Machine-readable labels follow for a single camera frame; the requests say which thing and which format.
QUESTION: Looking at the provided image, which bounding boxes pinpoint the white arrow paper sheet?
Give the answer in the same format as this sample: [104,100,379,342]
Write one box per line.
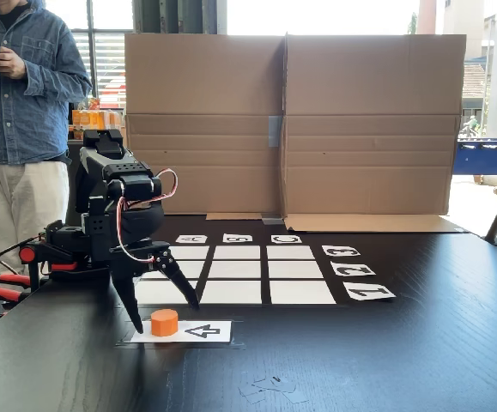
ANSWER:
[130,320,233,343]

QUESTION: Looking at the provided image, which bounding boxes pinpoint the blue foosball table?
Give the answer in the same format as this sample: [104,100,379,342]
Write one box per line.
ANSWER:
[452,136,497,197]

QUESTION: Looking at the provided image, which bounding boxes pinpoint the paper sheet number 2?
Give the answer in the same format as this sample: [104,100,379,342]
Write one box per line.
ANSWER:
[330,262,377,277]

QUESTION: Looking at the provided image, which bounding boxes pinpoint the paper sheet number 3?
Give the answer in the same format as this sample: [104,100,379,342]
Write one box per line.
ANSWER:
[321,245,361,258]

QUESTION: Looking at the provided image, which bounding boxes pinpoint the pale drink carton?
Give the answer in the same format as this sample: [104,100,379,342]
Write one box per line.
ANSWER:
[102,109,125,132]

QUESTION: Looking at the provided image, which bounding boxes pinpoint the white nine-square paper grid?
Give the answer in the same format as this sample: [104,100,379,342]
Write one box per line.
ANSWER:
[134,244,338,306]

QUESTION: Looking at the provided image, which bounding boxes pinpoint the grey tape strip on cardboard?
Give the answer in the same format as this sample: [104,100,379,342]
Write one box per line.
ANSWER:
[267,114,283,148]

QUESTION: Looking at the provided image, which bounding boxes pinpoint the orange drink carton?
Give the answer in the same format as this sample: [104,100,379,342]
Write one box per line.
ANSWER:
[70,109,106,141]

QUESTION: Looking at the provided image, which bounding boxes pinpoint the black power cable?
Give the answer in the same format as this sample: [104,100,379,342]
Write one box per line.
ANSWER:
[0,238,39,276]

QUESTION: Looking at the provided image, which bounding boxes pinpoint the person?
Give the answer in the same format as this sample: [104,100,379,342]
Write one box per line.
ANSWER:
[0,0,94,280]

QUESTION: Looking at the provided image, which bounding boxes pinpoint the brown cardboard wall panel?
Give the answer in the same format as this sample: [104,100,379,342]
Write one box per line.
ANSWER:
[123,33,286,221]
[281,32,468,233]

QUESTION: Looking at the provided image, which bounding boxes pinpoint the paper sheet letter A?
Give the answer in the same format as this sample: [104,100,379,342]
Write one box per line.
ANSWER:
[174,233,209,245]

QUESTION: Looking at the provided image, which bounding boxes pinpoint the clear tape scraps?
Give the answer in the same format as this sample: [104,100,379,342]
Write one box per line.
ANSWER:
[238,375,310,405]

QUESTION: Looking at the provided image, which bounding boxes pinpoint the round orange token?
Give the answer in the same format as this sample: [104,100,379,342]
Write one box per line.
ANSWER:
[150,308,179,338]

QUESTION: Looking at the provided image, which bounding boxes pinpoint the paper sheet number 1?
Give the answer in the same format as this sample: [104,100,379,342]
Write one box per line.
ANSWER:
[342,282,397,302]

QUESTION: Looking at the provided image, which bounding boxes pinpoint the person's left hand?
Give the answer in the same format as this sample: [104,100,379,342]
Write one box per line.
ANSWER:
[0,45,27,81]

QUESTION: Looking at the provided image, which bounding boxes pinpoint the red white servo cable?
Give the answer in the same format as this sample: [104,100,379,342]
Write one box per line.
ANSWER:
[117,168,179,264]

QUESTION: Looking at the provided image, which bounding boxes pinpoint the red black bar clamp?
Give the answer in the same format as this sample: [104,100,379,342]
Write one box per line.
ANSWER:
[18,245,80,293]

